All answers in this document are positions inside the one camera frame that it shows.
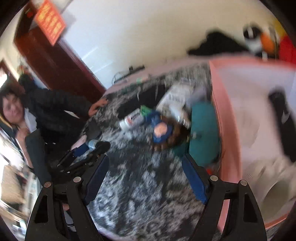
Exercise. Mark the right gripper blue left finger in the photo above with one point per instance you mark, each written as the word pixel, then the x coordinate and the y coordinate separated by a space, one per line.
pixel 93 178

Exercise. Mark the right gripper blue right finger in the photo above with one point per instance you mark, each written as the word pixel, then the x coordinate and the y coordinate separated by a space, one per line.
pixel 197 177

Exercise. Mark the white medicine bottle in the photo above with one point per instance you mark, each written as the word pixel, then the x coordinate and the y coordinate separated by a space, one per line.
pixel 132 120

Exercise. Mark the black glove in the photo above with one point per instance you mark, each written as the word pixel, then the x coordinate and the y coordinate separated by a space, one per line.
pixel 285 122
pixel 150 98

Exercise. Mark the seated person's hand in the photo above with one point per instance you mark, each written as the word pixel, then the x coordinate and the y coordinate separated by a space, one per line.
pixel 94 108

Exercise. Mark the grey white patterned blanket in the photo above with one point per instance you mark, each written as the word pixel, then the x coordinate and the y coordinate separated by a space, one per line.
pixel 145 194

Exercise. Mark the seated person in black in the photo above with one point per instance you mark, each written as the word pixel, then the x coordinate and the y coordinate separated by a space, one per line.
pixel 45 124

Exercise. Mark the blue figurine toy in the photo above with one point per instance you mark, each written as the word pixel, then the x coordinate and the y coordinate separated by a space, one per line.
pixel 161 130

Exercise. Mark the white battery blister card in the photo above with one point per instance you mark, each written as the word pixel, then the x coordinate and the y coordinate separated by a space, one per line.
pixel 176 97

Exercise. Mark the black glove on blanket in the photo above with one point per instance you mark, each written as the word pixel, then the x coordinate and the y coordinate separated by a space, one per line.
pixel 150 98

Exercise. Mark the dark red wooden door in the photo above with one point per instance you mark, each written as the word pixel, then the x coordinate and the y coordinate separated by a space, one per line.
pixel 58 67

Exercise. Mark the pink storage box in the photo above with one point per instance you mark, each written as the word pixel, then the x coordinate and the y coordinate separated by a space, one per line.
pixel 251 144

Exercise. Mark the green pink packet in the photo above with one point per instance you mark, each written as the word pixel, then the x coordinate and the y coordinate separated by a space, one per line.
pixel 141 80

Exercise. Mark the black clothing pile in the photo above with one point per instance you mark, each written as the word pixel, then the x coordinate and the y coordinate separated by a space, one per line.
pixel 216 43

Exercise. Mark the black white plush toy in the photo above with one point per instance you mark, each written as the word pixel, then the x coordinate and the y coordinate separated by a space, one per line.
pixel 262 42

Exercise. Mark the yellow pillow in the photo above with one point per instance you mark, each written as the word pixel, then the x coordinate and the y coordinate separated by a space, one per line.
pixel 279 28

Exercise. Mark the red wall sign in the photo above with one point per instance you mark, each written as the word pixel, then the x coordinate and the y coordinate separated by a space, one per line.
pixel 50 21

